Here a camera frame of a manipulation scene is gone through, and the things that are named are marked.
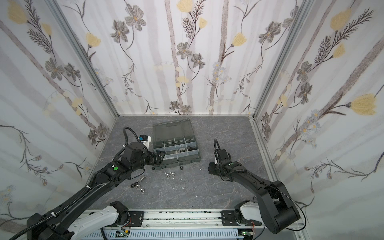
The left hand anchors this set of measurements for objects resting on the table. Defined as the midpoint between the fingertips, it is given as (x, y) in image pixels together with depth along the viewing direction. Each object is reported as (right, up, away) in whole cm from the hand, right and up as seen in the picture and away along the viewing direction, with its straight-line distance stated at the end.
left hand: (157, 149), depth 77 cm
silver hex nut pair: (+6, -16, +11) cm, 21 cm away
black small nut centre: (+12, -14, +15) cm, 24 cm away
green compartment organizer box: (+8, +4, +24) cm, 26 cm away
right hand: (+28, -11, +11) cm, 32 cm away
